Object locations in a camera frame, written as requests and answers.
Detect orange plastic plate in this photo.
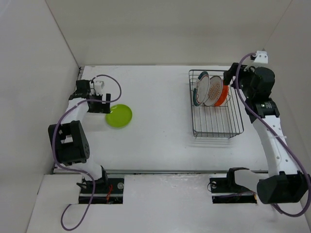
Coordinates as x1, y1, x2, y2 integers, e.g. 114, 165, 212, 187
214, 85, 229, 106

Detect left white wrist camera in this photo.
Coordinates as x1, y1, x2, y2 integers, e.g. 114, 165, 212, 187
93, 81, 104, 95

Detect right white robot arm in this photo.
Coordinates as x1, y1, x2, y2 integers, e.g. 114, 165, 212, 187
224, 63, 311, 205

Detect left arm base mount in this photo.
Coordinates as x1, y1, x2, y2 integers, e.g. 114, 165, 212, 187
77, 177, 124, 204

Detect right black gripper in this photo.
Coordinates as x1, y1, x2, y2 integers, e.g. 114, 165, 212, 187
223, 63, 255, 99

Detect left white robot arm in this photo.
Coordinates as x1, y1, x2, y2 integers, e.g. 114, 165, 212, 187
55, 80, 110, 193

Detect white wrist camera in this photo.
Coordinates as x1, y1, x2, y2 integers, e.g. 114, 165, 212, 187
93, 81, 104, 95
251, 50, 268, 65

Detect white plate blue rim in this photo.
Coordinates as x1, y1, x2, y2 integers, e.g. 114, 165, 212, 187
192, 71, 210, 106

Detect black wire dish rack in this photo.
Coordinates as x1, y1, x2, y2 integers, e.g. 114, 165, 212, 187
189, 69, 244, 138

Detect green plastic plate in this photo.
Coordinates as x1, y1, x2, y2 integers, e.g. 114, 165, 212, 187
105, 104, 133, 128

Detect white plate orange sunburst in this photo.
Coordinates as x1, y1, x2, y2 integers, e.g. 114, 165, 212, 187
204, 76, 223, 107

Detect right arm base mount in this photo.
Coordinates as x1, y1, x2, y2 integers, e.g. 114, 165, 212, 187
207, 177, 257, 204

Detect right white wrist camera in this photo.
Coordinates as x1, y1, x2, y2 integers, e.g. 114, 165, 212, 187
251, 50, 268, 65

